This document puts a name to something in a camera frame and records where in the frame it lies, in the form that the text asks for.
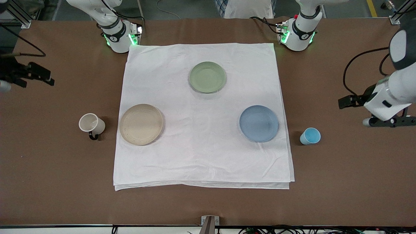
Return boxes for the white mug with black handle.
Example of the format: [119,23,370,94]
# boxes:
[78,113,106,141]

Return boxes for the light blue cup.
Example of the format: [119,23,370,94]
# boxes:
[299,127,321,145]

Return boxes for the blue round plate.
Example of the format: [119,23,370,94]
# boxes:
[239,105,279,143]

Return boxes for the beige round plate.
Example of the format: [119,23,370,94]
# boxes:
[119,104,164,146]

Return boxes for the green round plate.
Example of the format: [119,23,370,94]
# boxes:
[189,61,227,94]

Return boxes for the person in white apron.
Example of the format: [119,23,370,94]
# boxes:
[214,0,277,19]

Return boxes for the white cloth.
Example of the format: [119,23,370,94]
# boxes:
[113,43,295,191]

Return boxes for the black cable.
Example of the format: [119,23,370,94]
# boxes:
[379,53,391,77]
[0,24,46,58]
[101,0,145,22]
[343,47,390,97]
[249,16,280,35]

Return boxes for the aluminium frame profile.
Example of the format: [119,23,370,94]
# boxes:
[388,0,416,25]
[0,0,32,29]

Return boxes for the grey floor cable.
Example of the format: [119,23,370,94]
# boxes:
[156,0,183,20]

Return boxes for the tangled black cables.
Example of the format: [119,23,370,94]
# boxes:
[239,226,416,234]

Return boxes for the grey metal table bracket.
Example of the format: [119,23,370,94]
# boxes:
[201,215,220,234]

